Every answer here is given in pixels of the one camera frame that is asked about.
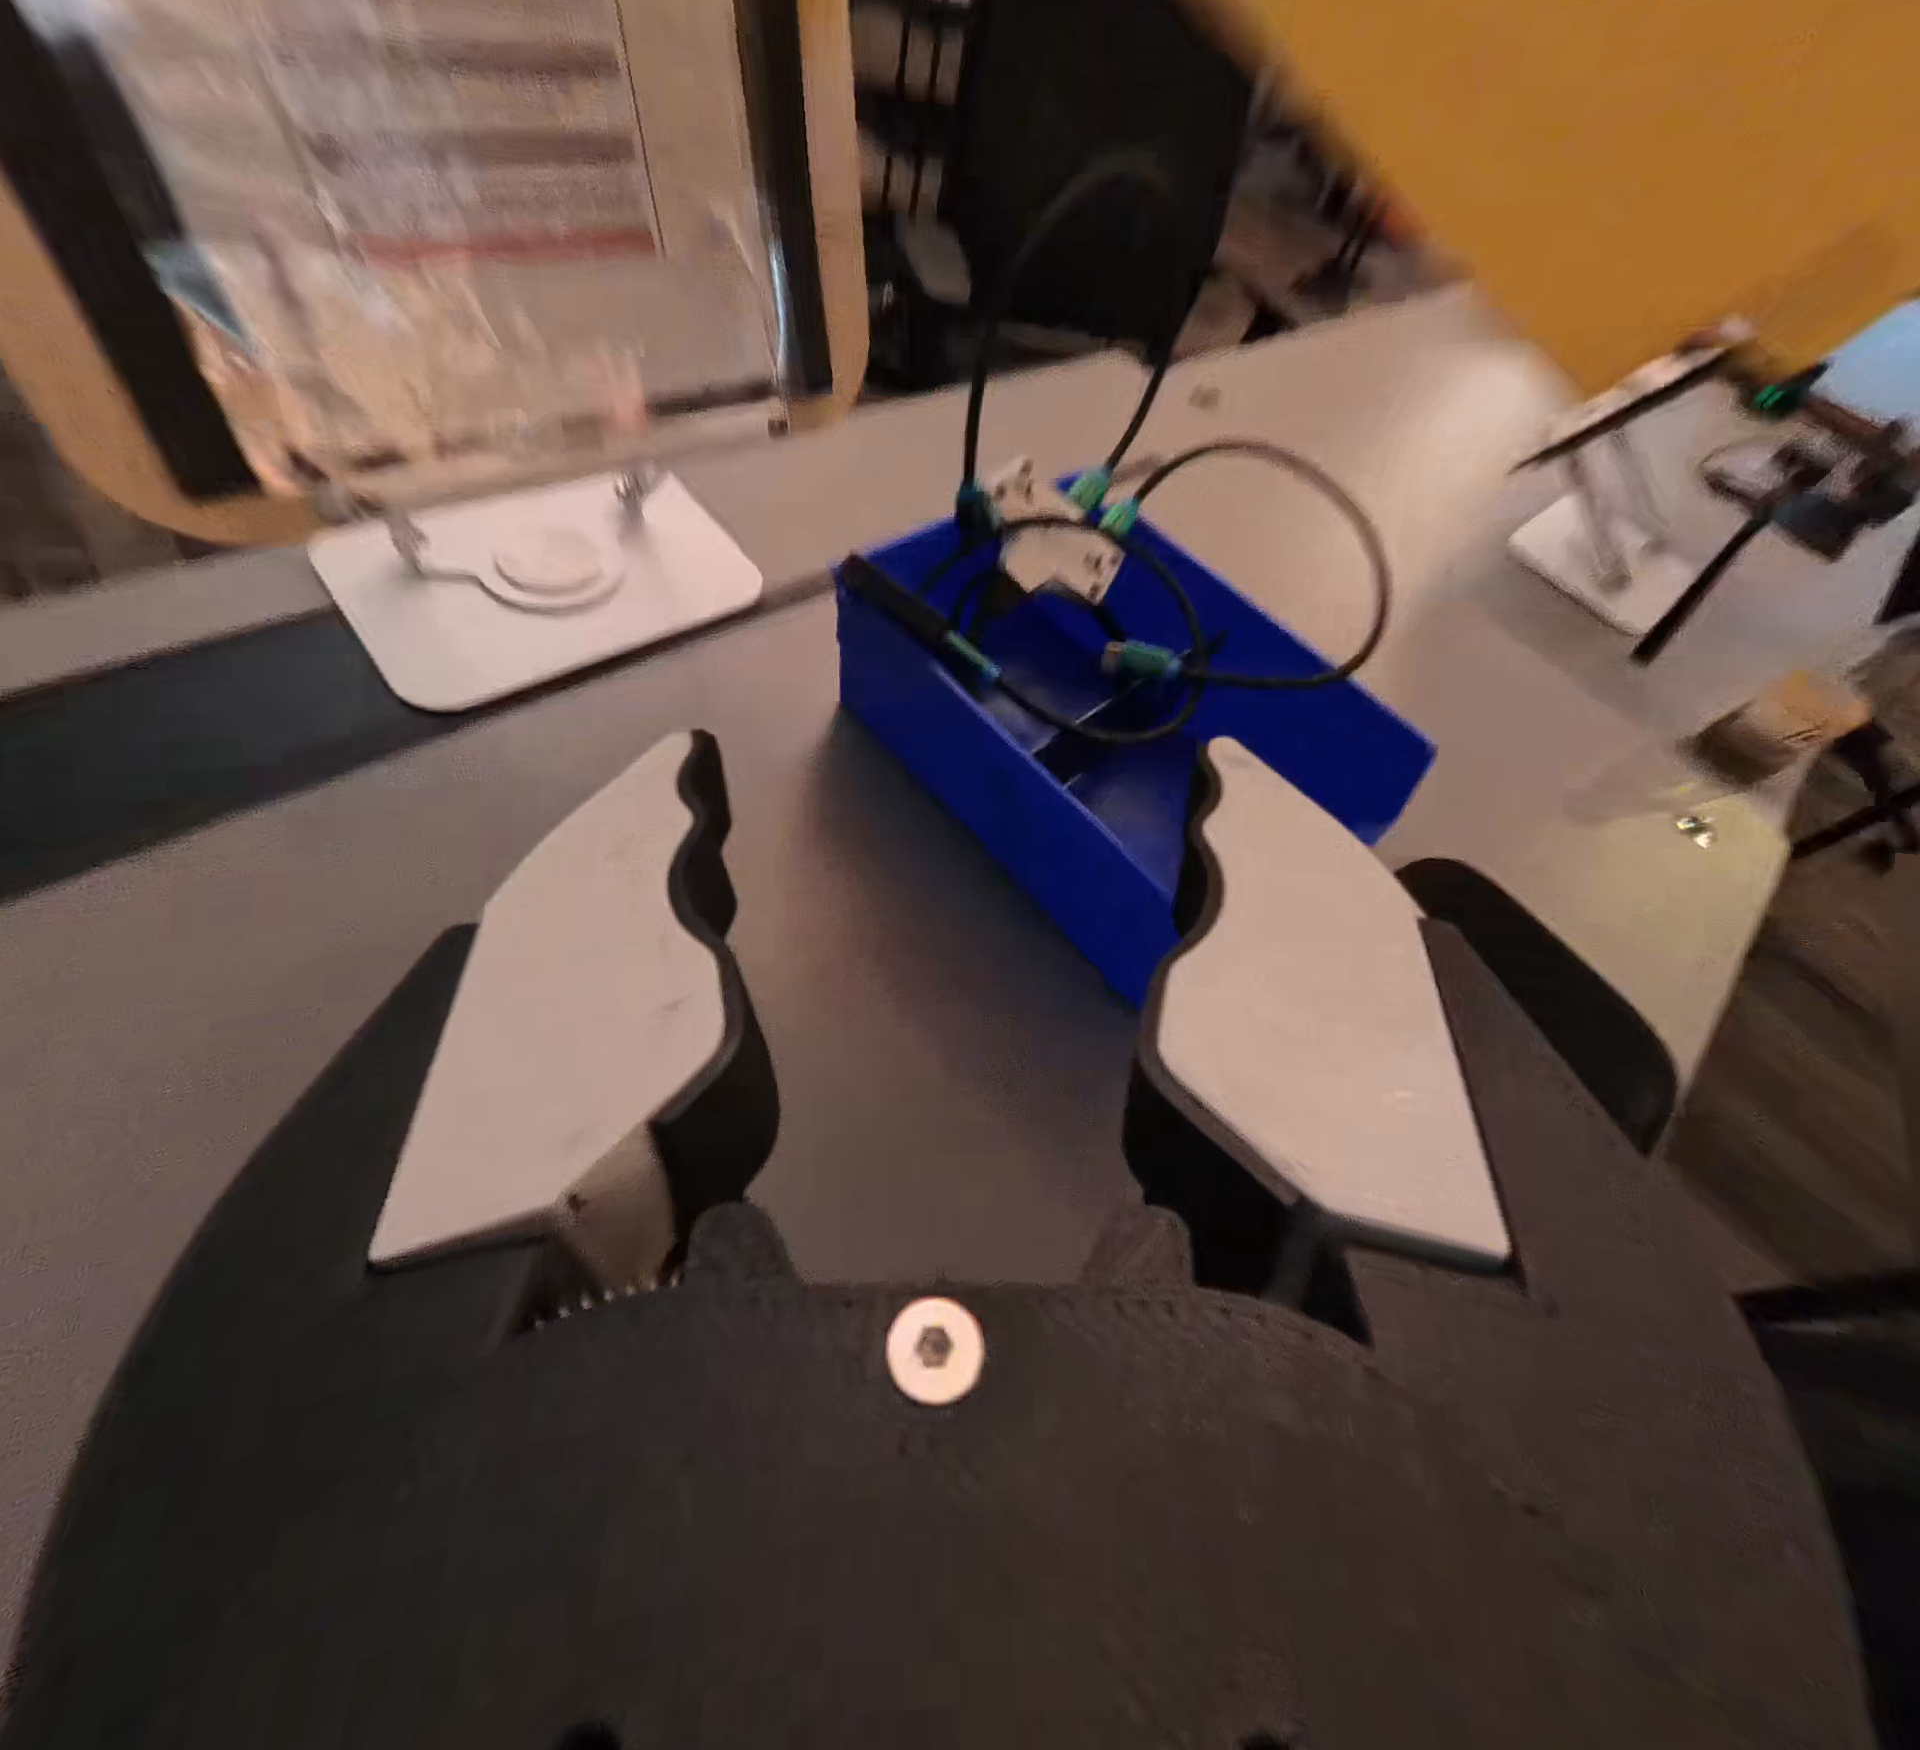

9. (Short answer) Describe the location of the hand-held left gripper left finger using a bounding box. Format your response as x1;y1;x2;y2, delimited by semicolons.
366;730;783;1272

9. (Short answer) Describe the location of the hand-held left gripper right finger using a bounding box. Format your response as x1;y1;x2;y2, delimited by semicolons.
1125;736;1515;1275

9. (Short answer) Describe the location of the blue plastic bin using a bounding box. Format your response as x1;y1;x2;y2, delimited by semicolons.
835;473;1438;1010

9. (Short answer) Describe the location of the silver hdmi adapter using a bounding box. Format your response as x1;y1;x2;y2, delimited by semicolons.
982;456;1130;608

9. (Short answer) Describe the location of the instruction sign on stand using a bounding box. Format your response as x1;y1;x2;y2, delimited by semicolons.
0;0;876;717

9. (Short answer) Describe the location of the yellow board white stand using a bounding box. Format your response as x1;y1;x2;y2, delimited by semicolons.
1035;0;1920;649

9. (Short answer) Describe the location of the black mesh chair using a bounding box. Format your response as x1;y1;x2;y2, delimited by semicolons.
945;0;1261;359

